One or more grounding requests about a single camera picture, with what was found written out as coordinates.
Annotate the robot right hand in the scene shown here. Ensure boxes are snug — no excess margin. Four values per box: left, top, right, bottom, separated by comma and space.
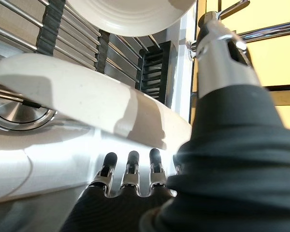
60, 11, 290, 232

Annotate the cream ceramic plate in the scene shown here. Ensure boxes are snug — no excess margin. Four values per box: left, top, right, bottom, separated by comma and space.
69, 0, 199, 37
0, 53, 193, 151

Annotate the stainless steel sink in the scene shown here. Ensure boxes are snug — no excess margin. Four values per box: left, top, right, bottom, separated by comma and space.
0, 41, 196, 232

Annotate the black sink drying rack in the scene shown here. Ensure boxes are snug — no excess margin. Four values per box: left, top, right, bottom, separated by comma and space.
0, 0, 178, 103

